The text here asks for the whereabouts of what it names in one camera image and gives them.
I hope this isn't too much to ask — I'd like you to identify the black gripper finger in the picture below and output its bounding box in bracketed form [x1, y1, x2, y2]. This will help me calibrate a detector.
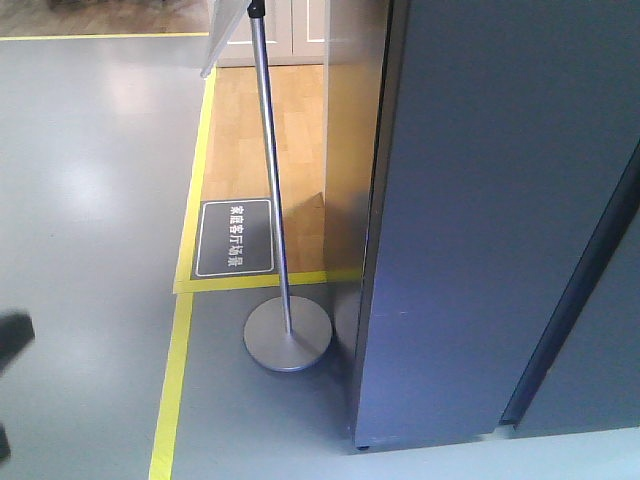
[1, 311, 35, 371]

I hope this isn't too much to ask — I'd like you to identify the white fridge door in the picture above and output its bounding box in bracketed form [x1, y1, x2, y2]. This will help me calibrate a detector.
[354, 1, 639, 447]

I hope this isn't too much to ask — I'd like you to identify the grey floor label sticker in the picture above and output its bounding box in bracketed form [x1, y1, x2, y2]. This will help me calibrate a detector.
[192, 198, 275, 279]

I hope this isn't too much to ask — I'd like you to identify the silver sign stand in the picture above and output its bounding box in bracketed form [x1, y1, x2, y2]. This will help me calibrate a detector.
[199, 0, 333, 373]

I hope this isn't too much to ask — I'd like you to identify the dark grey fridge body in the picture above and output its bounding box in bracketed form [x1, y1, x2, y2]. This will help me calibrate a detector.
[500, 153, 639, 438]

